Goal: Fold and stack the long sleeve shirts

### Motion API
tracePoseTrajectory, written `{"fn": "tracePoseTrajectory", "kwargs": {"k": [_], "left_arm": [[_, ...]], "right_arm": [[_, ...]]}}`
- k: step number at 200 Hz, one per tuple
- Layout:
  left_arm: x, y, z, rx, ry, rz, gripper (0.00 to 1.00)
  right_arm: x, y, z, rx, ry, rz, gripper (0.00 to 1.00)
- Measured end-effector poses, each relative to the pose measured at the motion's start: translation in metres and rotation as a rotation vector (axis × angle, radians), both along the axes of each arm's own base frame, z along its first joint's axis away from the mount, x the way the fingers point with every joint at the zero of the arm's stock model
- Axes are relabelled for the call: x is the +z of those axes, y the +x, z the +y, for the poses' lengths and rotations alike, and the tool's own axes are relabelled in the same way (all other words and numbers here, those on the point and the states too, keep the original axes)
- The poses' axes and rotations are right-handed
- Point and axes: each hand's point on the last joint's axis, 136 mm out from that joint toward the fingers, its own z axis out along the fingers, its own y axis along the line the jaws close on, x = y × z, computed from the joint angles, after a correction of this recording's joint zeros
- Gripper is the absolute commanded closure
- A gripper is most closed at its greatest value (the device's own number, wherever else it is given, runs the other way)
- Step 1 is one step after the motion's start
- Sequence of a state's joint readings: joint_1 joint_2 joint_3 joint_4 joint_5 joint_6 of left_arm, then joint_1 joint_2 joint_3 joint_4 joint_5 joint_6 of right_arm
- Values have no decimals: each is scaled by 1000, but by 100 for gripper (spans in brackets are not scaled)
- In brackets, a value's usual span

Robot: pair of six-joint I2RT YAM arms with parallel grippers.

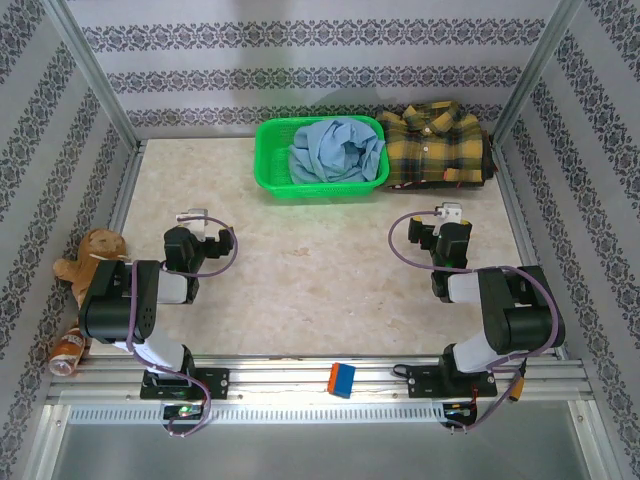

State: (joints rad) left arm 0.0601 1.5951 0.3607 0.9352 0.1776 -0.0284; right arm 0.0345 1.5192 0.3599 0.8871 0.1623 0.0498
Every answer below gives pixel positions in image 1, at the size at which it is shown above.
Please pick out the blue orange block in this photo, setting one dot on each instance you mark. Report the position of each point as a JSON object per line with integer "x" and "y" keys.
{"x": 342, "y": 380}

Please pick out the brown labelled bottle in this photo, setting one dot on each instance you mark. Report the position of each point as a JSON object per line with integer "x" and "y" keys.
{"x": 67, "y": 352}

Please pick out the green plastic basket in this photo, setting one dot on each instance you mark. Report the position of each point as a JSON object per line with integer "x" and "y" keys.
{"x": 272, "y": 160}

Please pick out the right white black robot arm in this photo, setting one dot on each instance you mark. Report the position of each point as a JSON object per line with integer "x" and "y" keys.
{"x": 520, "y": 320}

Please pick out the yellow plaid folded shirt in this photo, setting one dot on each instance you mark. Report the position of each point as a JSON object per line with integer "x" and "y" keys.
{"x": 435, "y": 145}

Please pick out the small circuit board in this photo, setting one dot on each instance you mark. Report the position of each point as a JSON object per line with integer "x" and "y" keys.
{"x": 460, "y": 410}
{"x": 184, "y": 411}

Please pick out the aluminium mounting rail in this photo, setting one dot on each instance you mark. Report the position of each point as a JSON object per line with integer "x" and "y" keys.
{"x": 290, "y": 380}

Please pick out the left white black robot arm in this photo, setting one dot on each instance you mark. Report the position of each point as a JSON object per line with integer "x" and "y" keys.
{"x": 115, "y": 310}

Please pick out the light blue long sleeve shirt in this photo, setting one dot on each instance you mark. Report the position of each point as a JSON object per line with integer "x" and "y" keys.
{"x": 330, "y": 155}

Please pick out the brown teddy bear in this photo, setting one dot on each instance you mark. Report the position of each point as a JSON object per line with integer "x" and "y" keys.
{"x": 97, "y": 250}

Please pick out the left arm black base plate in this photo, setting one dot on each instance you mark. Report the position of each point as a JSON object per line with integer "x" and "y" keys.
{"x": 212, "y": 382}

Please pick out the dark folded garment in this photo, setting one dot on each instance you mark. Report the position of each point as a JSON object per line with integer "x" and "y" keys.
{"x": 489, "y": 160}

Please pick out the aluminium frame post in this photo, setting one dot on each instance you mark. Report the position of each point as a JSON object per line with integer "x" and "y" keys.
{"x": 92, "y": 70}
{"x": 537, "y": 70}

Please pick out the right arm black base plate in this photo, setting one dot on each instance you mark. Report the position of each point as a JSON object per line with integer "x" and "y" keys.
{"x": 425, "y": 382}

